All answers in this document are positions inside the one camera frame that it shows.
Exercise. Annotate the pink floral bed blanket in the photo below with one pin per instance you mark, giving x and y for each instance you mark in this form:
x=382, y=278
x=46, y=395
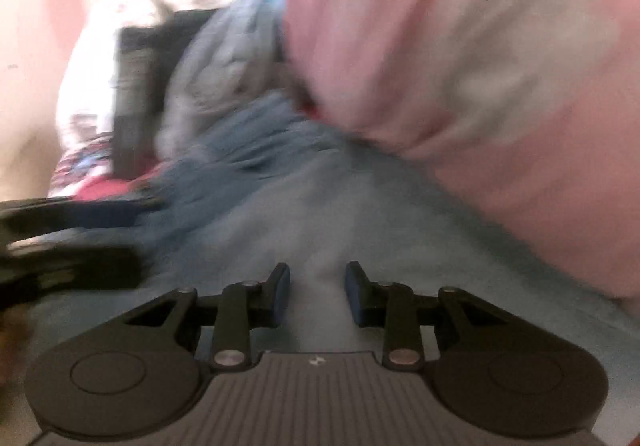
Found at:
x=95, y=181

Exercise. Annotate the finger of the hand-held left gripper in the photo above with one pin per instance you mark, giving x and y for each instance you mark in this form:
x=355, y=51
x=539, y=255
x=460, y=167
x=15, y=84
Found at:
x=100, y=212

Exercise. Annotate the black and gold printed garment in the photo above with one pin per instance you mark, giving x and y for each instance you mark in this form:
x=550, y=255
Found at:
x=135, y=91

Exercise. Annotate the blue denim jeans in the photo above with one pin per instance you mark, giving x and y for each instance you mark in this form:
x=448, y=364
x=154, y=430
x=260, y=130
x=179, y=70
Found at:
x=310, y=206

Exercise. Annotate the white cloth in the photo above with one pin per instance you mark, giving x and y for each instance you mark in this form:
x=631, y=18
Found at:
x=90, y=61

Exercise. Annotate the pink grey rolled quilt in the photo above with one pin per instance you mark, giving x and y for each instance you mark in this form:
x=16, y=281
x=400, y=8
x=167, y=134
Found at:
x=450, y=51

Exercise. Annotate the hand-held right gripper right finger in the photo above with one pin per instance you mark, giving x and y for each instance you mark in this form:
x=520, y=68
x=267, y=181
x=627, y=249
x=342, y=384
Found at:
x=354, y=296

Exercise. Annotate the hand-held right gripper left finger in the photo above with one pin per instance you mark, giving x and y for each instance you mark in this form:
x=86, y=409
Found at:
x=282, y=296

